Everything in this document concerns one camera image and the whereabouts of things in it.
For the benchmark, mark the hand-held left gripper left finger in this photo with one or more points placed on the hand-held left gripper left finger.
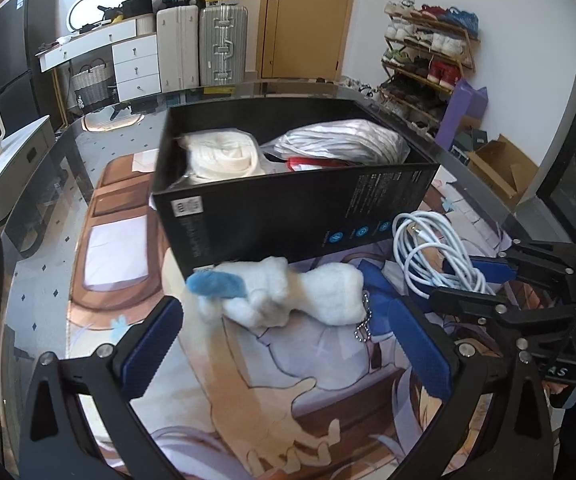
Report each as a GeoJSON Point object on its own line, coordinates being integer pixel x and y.
{"type": "Point", "coordinates": [152, 345]}

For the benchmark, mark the person's right hand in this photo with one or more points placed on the person's right hand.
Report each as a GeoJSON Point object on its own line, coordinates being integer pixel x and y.
{"type": "Point", "coordinates": [555, 388]}

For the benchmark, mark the grey white printer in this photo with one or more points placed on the grey white printer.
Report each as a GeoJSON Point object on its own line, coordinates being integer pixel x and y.
{"type": "Point", "coordinates": [22, 150]}

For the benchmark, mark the white sneaker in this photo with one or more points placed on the white sneaker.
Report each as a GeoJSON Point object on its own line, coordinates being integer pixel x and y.
{"type": "Point", "coordinates": [363, 87]}

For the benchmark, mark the dark green box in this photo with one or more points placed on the dark green box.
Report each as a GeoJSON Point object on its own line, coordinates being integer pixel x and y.
{"type": "Point", "coordinates": [473, 140]}

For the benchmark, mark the silver suitcase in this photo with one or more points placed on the silver suitcase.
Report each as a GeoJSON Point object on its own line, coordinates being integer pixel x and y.
{"type": "Point", "coordinates": [222, 45]}

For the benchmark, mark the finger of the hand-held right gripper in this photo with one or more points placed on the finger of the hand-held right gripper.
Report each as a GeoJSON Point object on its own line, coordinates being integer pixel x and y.
{"type": "Point", "coordinates": [468, 302]}
{"type": "Point", "coordinates": [490, 269]}

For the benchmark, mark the black refrigerator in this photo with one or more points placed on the black refrigerator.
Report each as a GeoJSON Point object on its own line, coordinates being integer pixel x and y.
{"type": "Point", "coordinates": [12, 40]}

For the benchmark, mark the white ribbed bin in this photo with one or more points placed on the white ribbed bin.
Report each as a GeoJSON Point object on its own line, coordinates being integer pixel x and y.
{"type": "Point", "coordinates": [145, 25]}

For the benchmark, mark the grey wicker basket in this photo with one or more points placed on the grey wicker basket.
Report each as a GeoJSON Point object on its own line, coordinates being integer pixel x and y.
{"type": "Point", "coordinates": [90, 87]}

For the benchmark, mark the black cardboard box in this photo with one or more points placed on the black cardboard box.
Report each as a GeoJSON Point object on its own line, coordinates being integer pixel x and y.
{"type": "Point", "coordinates": [268, 210]}

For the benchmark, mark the rows of shoes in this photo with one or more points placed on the rows of shoes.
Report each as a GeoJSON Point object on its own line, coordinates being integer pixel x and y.
{"type": "Point", "coordinates": [443, 70]}

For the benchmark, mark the wooden door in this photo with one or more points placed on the wooden door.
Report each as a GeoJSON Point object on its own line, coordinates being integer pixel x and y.
{"type": "Point", "coordinates": [308, 35]}

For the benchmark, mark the wooden shoe rack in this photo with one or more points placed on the wooden shoe rack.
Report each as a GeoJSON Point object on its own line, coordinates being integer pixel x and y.
{"type": "Point", "coordinates": [470, 55]}

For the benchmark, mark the white dresser with drawers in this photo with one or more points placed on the white dresser with drawers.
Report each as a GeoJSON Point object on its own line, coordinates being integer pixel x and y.
{"type": "Point", "coordinates": [135, 62]}

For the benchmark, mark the purple yoga mat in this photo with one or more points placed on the purple yoga mat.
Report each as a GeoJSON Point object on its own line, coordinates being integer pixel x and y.
{"type": "Point", "coordinates": [460, 115]}

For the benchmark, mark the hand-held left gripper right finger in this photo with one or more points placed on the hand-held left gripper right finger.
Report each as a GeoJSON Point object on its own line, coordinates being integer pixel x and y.
{"type": "Point", "coordinates": [420, 347]}

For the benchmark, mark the white plush toy blue ear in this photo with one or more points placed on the white plush toy blue ear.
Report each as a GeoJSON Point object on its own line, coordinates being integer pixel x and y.
{"type": "Point", "coordinates": [318, 290]}

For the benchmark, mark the white suitcase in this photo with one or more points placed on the white suitcase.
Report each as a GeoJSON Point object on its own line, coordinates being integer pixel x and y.
{"type": "Point", "coordinates": [177, 50]}

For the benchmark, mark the open cardboard box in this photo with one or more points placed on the open cardboard box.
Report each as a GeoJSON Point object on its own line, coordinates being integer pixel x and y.
{"type": "Point", "coordinates": [503, 170]}

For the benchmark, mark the printed cartoon table mat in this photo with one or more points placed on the printed cartoon table mat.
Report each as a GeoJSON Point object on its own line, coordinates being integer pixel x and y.
{"type": "Point", "coordinates": [318, 385]}

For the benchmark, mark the oval white mirror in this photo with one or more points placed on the oval white mirror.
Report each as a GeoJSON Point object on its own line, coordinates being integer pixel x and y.
{"type": "Point", "coordinates": [85, 7]}

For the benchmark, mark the black bag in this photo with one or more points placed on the black bag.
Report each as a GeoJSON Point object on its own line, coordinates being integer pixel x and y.
{"type": "Point", "coordinates": [135, 5]}

